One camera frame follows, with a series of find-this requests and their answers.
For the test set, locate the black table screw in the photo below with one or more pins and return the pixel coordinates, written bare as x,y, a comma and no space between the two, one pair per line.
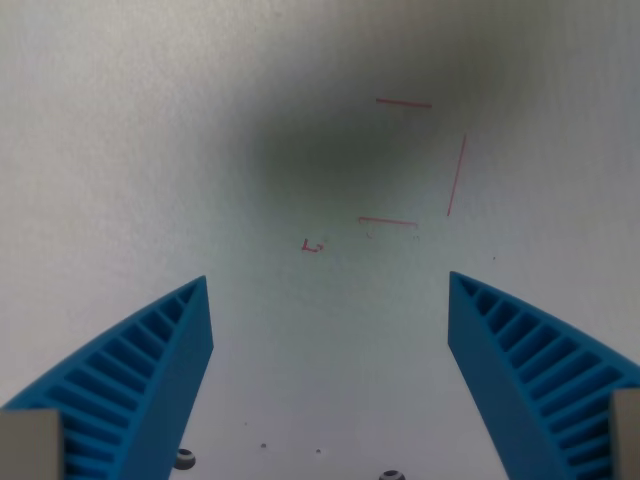
392,475
185,460

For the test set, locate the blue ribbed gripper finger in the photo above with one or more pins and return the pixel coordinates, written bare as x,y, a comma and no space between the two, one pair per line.
490,360
165,380

